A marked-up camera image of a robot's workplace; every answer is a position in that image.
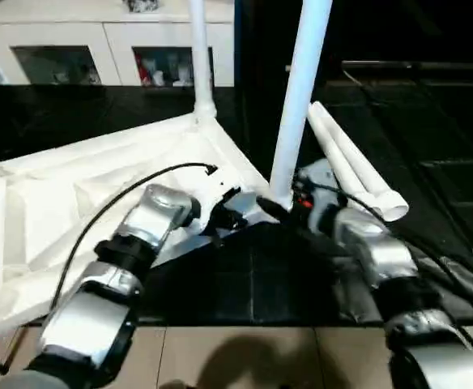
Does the small red bottle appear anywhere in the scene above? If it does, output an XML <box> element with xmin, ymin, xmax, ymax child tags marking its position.
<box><xmin>139</xmin><ymin>55</ymin><xmax>152</xmax><ymax>86</ymax></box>

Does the long black bar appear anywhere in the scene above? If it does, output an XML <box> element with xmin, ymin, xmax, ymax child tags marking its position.
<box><xmin>342</xmin><ymin>61</ymin><xmax>473</xmax><ymax>79</ymax></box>

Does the white plastic table leg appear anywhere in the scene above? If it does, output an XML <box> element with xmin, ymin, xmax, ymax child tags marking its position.
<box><xmin>190</xmin><ymin>0</ymin><xmax>219</xmax><ymax>124</ymax></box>
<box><xmin>305</xmin><ymin>101</ymin><xmax>387</xmax><ymax>220</ymax></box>
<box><xmin>267</xmin><ymin>0</ymin><xmax>335</xmax><ymax>210</ymax></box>
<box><xmin>313</xmin><ymin>101</ymin><xmax>410</xmax><ymax>221</ymax></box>

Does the white glass-door cabinet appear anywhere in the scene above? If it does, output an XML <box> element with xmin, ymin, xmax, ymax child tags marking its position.
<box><xmin>0</xmin><ymin>0</ymin><xmax>237</xmax><ymax>88</ymax></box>

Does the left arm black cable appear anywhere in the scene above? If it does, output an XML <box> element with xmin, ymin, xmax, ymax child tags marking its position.
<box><xmin>54</xmin><ymin>162</ymin><xmax>219</xmax><ymax>313</ymax></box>

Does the silver crumpled object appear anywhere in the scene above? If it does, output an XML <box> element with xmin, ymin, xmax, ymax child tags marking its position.
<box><xmin>127</xmin><ymin>0</ymin><xmax>161</xmax><ymax>12</ymax></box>

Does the white compartment tray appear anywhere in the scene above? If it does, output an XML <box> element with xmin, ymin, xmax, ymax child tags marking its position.
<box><xmin>0</xmin><ymin>113</ymin><xmax>290</xmax><ymax>341</ymax></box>

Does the black work mat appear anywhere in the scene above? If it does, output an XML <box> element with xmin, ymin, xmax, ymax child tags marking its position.
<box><xmin>0</xmin><ymin>77</ymin><xmax>473</xmax><ymax>329</ymax></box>

